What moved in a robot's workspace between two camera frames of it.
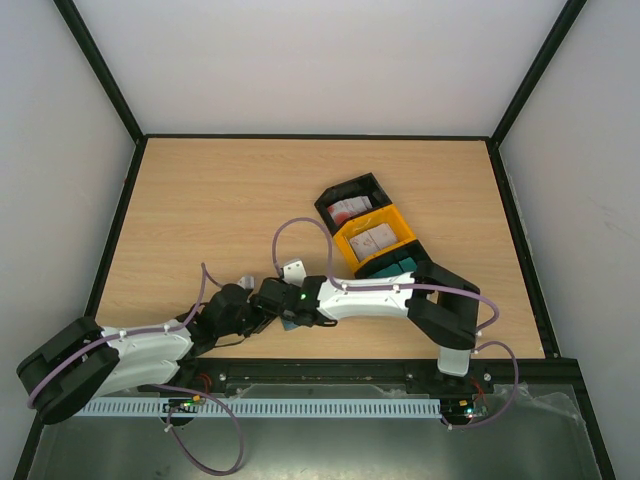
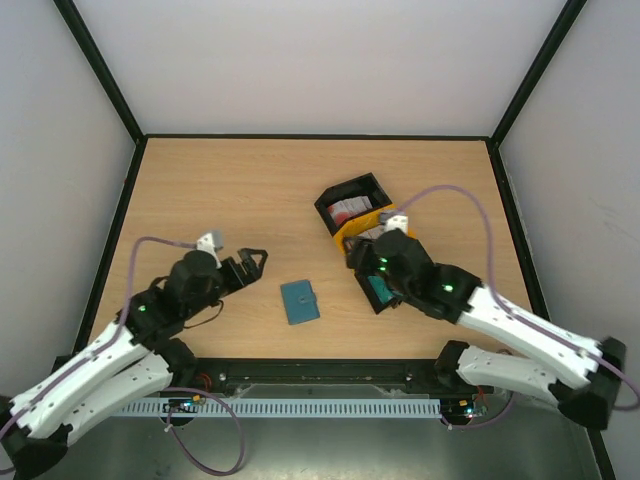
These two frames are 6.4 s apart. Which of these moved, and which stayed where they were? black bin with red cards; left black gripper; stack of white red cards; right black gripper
Moved: left black gripper; right black gripper
Stayed: stack of white red cards; black bin with red cards
